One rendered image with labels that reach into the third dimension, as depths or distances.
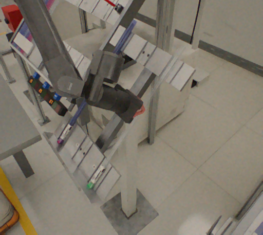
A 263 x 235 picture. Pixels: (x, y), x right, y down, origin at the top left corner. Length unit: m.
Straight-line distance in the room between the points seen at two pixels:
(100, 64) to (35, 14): 0.18
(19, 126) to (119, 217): 0.76
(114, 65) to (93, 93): 0.08
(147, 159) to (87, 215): 0.53
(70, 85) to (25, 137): 0.66
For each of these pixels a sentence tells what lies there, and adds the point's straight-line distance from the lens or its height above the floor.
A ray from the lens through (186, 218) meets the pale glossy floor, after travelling 1.55.
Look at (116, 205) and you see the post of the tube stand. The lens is 1.53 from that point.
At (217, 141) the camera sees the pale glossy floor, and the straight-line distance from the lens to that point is 1.91.
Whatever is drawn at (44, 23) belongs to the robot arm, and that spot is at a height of 1.19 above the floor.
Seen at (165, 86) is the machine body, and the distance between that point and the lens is 1.54.
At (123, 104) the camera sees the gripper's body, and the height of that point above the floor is 1.02.
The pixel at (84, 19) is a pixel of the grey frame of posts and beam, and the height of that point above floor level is 0.71.
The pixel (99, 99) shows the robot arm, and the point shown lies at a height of 1.07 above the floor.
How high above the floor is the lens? 1.41
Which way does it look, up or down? 43 degrees down
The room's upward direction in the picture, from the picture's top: straight up
